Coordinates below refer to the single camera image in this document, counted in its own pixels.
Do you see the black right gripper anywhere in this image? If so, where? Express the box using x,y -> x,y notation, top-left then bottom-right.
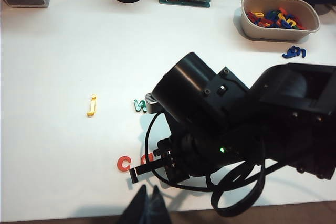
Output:
129,132 -> 211,184

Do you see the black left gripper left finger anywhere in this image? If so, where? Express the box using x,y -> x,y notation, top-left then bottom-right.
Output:
118,184 -> 149,224

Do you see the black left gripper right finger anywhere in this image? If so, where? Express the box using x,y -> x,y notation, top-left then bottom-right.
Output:
148,184 -> 171,224

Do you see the red a letter magnet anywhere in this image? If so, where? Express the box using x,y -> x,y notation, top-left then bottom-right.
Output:
140,154 -> 156,169

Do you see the red c letter magnet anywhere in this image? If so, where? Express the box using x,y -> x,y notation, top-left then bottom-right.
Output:
117,155 -> 132,173

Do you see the green w letter magnet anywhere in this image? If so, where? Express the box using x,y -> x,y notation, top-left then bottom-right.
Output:
133,99 -> 148,114

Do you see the yellow j letter magnet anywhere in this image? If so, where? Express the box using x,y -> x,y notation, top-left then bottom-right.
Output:
86,94 -> 98,118

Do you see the blue hooked letter magnet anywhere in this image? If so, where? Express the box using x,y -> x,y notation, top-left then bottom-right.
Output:
281,46 -> 297,59

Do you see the blue g letter magnet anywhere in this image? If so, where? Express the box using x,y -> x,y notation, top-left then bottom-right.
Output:
293,47 -> 307,59

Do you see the beige pulp bowl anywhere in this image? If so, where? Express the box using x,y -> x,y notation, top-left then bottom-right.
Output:
240,0 -> 321,42

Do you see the thin black camera cable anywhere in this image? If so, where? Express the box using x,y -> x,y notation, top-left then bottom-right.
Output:
144,112 -> 214,192

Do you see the black wrist depth camera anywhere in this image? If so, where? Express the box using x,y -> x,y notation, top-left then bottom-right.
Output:
145,92 -> 165,115

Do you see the thick black arm cable bundle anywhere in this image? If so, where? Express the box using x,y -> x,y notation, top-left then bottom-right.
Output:
209,137 -> 287,218

